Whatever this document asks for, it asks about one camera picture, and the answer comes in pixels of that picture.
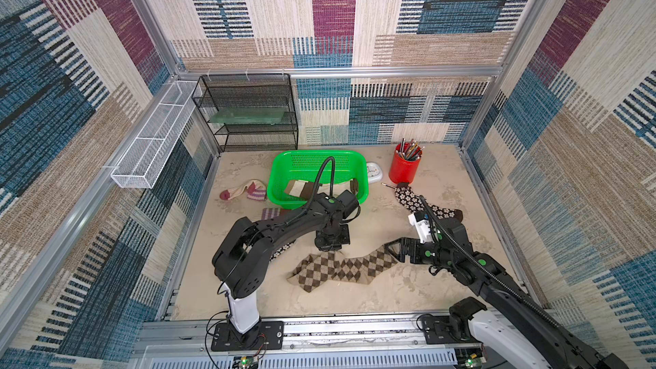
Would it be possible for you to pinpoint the brown argyle sock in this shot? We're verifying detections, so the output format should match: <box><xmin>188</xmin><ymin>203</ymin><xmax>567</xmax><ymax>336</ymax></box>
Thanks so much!
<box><xmin>331</xmin><ymin>246</ymin><xmax>398</xmax><ymax>285</ymax></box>
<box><xmin>287</xmin><ymin>252</ymin><xmax>343</xmax><ymax>293</ymax></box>

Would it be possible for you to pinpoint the cream brown striped sock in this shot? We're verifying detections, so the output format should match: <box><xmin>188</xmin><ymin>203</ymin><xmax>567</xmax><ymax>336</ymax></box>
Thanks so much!
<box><xmin>285</xmin><ymin>179</ymin><xmax>359</xmax><ymax>201</ymax></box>

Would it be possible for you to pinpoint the dark floral pattern sock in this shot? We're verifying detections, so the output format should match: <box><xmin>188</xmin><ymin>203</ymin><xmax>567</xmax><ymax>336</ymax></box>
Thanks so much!
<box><xmin>394</xmin><ymin>183</ymin><xmax>464</xmax><ymax>221</ymax></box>

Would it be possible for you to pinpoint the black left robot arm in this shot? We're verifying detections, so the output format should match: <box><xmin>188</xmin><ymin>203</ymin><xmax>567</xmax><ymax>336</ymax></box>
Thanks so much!
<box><xmin>212</xmin><ymin>191</ymin><xmax>396</xmax><ymax>351</ymax></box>

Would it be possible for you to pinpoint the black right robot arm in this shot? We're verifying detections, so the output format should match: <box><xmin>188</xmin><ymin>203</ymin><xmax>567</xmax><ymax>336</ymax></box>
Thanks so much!
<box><xmin>384</xmin><ymin>212</ymin><xmax>627</xmax><ymax>368</ymax></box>

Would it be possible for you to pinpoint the pink purple striped sock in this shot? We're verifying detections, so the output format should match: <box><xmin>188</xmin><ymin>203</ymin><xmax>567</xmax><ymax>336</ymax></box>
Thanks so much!
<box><xmin>261</xmin><ymin>208</ymin><xmax>290</xmax><ymax>220</ymax></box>
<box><xmin>220</xmin><ymin>179</ymin><xmax>267</xmax><ymax>202</ymax></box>

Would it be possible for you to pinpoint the green plastic basket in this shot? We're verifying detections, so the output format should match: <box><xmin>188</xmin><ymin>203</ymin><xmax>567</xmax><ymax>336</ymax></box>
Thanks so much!
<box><xmin>266</xmin><ymin>150</ymin><xmax>369</xmax><ymax>209</ymax></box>

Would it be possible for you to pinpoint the red pencil cup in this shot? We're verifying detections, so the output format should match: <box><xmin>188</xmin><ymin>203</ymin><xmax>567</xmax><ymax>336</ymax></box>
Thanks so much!
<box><xmin>389</xmin><ymin>138</ymin><xmax>423</xmax><ymax>184</ymax></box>

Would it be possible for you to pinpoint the green glass plate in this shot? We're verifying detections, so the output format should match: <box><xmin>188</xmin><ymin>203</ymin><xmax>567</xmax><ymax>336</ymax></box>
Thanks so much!
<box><xmin>209</xmin><ymin>108</ymin><xmax>288</xmax><ymax>125</ymax></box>

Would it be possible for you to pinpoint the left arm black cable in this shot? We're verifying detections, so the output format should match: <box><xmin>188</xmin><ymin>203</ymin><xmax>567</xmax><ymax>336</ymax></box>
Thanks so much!
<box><xmin>301</xmin><ymin>155</ymin><xmax>338</xmax><ymax>216</ymax></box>

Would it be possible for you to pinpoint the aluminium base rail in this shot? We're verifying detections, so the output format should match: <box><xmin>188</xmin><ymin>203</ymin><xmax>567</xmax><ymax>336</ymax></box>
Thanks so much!
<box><xmin>127</xmin><ymin>312</ymin><xmax>580</xmax><ymax>369</ymax></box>

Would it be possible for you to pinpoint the black wire mesh shelf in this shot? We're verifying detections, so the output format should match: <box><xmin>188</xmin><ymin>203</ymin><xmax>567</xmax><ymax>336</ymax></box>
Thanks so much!
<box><xmin>192</xmin><ymin>73</ymin><xmax>299</xmax><ymax>153</ymax></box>

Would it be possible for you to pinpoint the white wire wall basket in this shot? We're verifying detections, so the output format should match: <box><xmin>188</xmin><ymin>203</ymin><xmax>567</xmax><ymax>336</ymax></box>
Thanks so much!
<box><xmin>111</xmin><ymin>80</ymin><xmax>196</xmax><ymax>189</ymax></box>

